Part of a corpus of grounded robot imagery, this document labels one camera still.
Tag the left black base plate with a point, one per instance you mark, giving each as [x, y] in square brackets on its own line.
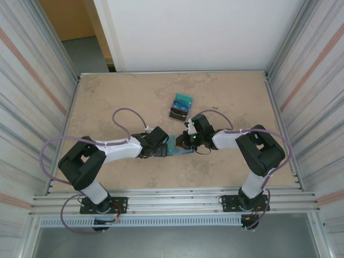
[121, 201]

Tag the corrugated enclosure side panel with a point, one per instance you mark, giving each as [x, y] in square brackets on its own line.
[317, 80]
[27, 80]

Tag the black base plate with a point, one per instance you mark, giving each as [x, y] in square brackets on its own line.
[228, 203]
[121, 201]

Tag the aluminium mounting rail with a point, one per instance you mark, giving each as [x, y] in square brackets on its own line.
[174, 200]

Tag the blue credit card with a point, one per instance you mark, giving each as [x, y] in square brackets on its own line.
[182, 106]

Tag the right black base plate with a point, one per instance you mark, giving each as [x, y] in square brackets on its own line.
[228, 203]

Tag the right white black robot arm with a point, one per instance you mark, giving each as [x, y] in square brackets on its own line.
[225, 139]

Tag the teal credit card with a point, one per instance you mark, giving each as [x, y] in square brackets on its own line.
[185, 97]

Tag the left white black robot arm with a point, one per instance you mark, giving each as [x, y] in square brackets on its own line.
[121, 150]

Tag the white door frame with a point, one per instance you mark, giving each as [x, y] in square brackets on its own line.
[107, 27]

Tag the orange wooden door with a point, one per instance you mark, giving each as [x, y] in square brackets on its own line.
[67, 18]

